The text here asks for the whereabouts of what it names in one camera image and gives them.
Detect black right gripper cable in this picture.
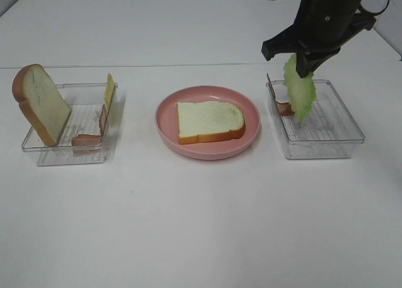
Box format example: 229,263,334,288
357,0,390,16

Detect green lettuce leaf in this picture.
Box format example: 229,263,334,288
283,54,317,122

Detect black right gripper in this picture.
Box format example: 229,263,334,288
261,0,375,78

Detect clear plastic right bin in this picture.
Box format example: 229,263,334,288
266,80,365,159

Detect clear plastic left bin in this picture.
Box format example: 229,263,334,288
21,83,121,166

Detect clear plastic bin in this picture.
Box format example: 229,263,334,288
21,83,121,166
266,80,365,159

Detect bread slice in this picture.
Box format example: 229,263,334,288
177,101,246,144
12,64,72,146

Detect upright bread slice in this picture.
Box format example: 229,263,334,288
12,64,72,146

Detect pink round plate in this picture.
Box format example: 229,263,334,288
155,85,261,160

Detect bacon strip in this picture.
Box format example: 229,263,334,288
266,73,296,117
72,104,108,147

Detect yellow cheese slice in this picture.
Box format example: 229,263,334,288
104,73,115,112

